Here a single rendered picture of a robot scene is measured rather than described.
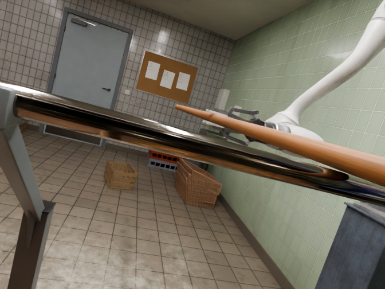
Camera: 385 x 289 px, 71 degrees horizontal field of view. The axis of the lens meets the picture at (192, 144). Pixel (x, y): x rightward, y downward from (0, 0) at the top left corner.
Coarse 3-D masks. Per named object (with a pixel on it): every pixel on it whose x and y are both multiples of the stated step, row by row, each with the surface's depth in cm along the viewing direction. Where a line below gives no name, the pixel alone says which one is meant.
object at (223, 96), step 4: (220, 92) 481; (224, 92) 463; (228, 92) 465; (220, 96) 475; (224, 96) 465; (220, 100) 469; (224, 100) 466; (216, 104) 486; (220, 104) 466; (224, 104) 468; (220, 108) 468; (224, 108) 469
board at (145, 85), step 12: (144, 60) 483; (156, 60) 487; (168, 60) 491; (144, 72) 487; (192, 72) 503; (144, 84) 491; (156, 84) 495; (192, 84) 507; (168, 96) 503; (180, 96) 508
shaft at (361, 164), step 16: (192, 112) 114; (208, 112) 95; (240, 128) 63; (256, 128) 56; (272, 128) 52; (272, 144) 50; (288, 144) 43; (304, 144) 40; (320, 144) 37; (320, 160) 36; (336, 160) 33; (352, 160) 31; (368, 160) 29; (384, 160) 28; (368, 176) 29; (384, 176) 27
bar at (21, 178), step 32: (0, 96) 23; (32, 96) 24; (0, 128) 25; (64, 128) 26; (96, 128) 26; (128, 128) 26; (160, 128) 27; (0, 160) 29; (224, 160) 29; (256, 160) 29; (288, 160) 31; (32, 192) 38; (352, 192) 33; (384, 192) 34; (32, 224) 46; (32, 256) 48; (32, 288) 50
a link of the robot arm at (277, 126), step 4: (272, 124) 94; (276, 124) 92; (280, 124) 93; (276, 128) 91; (280, 128) 91; (284, 128) 91; (288, 128) 92; (268, 144) 93; (272, 148) 95; (276, 148) 93; (280, 148) 93
